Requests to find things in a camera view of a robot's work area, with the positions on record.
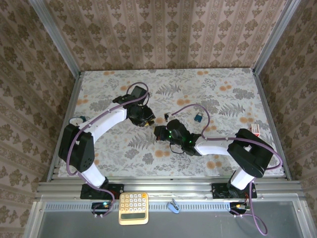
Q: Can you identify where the floral table mat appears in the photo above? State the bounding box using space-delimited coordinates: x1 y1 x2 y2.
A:
58 68 284 178

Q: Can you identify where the teal timer with white dial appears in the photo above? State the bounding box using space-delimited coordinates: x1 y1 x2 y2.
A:
68 115 86 126

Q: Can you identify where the blue clip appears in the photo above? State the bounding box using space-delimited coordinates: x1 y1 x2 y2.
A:
167 198 181 214

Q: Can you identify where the small red white box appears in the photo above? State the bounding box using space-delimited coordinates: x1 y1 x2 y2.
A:
249 123 261 137

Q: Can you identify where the yellow calculator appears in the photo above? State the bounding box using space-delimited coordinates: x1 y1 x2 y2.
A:
118 192 150 226

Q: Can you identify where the right small circuit board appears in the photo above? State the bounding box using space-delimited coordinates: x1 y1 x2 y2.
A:
229 202 251 215

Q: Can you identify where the small circuit board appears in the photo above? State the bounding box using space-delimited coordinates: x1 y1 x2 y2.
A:
229 202 251 215
92 201 112 216

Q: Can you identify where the left small circuit board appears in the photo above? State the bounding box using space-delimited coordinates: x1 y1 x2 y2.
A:
92 201 112 216

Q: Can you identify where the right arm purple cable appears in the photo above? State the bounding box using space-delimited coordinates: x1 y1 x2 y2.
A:
171 104 283 235

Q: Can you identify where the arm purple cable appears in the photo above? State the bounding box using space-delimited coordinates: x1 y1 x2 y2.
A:
171 104 283 235
66 83 151 218

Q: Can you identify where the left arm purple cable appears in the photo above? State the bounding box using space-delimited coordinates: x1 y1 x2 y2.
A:
66 83 151 218

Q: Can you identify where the aluminium cross rail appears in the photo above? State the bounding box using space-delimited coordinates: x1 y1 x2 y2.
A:
34 176 304 202

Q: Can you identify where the aluminium side rail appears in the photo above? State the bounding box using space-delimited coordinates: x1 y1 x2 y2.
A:
47 71 83 183
252 69 293 180

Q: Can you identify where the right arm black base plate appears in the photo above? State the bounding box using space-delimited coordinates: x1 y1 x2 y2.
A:
211 182 258 199

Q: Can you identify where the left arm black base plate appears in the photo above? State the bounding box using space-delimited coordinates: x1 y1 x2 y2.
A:
79 183 125 200

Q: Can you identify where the grey slotted cable duct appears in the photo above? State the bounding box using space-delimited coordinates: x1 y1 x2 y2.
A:
44 202 231 212

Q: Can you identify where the aluminium corner post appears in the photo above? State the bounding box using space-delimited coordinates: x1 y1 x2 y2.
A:
27 0 82 78
252 0 302 75

